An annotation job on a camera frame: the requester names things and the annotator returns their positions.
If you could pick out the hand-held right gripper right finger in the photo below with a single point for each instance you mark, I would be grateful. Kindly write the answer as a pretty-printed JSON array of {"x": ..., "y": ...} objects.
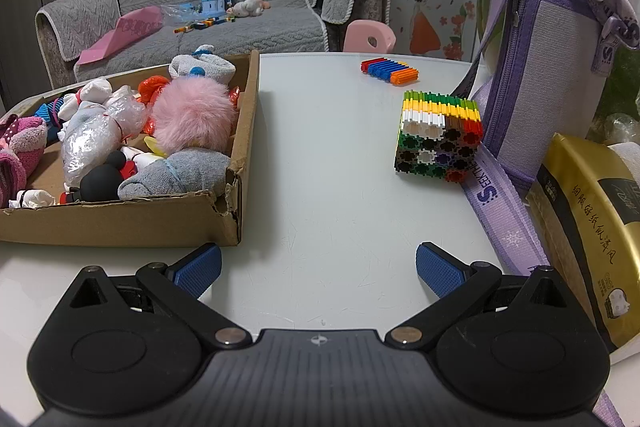
[{"x": 440, "y": 269}]

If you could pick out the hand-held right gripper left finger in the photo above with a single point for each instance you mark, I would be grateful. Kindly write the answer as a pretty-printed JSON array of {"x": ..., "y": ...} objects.
[{"x": 197, "y": 269}]

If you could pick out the cardboard box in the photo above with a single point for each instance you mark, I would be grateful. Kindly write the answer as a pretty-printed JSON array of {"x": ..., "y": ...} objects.
[{"x": 125, "y": 222}]

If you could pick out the orange plastic bag bundle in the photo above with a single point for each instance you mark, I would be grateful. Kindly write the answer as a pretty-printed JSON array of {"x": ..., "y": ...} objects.
[
  {"x": 234, "y": 98},
  {"x": 152, "y": 89}
]

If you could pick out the blue knit sock bundle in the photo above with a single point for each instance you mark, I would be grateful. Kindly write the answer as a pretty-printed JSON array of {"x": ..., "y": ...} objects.
[{"x": 47, "y": 114}]

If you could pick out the white desktop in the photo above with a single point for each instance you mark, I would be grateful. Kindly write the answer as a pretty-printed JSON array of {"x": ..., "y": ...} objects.
[{"x": 325, "y": 187}]

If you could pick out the grey sock bundle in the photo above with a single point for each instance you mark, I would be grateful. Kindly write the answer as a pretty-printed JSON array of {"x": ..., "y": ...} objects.
[{"x": 190, "y": 167}]

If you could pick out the multicolour building block cube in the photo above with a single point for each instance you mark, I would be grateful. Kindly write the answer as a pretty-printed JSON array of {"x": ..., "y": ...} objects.
[{"x": 435, "y": 142}]

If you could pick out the yellow white toy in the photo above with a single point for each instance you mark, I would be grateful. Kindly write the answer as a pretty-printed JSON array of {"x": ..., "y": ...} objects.
[{"x": 152, "y": 147}]

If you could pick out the black mouse figure toy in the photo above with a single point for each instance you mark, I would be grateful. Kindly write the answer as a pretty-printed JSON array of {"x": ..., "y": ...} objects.
[{"x": 100, "y": 182}]

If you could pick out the yellow black tissue pack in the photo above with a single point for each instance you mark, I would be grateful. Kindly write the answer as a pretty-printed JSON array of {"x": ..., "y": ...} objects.
[{"x": 590, "y": 232}]

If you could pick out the pink fluffy sock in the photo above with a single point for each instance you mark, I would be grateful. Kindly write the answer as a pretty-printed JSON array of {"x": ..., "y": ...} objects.
[{"x": 195, "y": 112}]

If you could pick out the clear plastic bag bundle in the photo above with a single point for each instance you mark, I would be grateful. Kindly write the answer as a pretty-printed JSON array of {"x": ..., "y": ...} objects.
[{"x": 95, "y": 137}]

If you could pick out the small white cloth bundle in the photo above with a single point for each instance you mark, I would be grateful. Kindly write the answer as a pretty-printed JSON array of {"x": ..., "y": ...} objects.
[{"x": 32, "y": 198}]

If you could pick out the blue and white sock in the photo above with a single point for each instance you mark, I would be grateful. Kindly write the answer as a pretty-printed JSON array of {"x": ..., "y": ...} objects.
[{"x": 210, "y": 67}]

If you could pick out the white sock bundle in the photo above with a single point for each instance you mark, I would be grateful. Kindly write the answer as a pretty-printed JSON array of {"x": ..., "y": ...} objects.
[{"x": 95, "y": 91}]

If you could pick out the blue orange block bar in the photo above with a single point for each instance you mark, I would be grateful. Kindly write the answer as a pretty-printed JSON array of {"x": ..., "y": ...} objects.
[{"x": 390, "y": 69}]

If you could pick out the pink striped sock bundle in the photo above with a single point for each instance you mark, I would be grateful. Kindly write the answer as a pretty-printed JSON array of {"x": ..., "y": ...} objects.
[{"x": 20, "y": 147}]

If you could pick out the clear snack bag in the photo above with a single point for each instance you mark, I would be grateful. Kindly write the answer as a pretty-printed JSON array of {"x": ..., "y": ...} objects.
[{"x": 615, "y": 127}]

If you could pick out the loose toy blocks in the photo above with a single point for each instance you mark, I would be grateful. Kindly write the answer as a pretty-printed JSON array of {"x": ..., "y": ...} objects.
[{"x": 205, "y": 24}]

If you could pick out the pink plastic chair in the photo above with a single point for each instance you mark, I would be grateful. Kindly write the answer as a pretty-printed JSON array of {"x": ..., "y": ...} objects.
[{"x": 360, "y": 37}]

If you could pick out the pink book on sofa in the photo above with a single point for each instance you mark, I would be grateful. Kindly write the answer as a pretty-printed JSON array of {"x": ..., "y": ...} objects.
[{"x": 125, "y": 32}]

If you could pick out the grey sofa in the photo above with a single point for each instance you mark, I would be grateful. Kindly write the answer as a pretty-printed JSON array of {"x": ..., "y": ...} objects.
[{"x": 280, "y": 27}]

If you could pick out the clear plastic toy bag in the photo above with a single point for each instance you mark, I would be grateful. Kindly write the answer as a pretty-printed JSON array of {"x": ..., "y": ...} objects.
[{"x": 182, "y": 11}]

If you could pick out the blue toy castle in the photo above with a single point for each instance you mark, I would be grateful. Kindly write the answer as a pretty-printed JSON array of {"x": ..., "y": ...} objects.
[{"x": 215, "y": 4}]

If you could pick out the small plush toy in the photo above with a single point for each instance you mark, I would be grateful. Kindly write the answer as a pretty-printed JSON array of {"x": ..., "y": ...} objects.
[{"x": 247, "y": 7}]

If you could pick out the grey door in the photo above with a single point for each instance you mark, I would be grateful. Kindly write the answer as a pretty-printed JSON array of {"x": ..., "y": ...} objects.
[{"x": 25, "y": 7}]

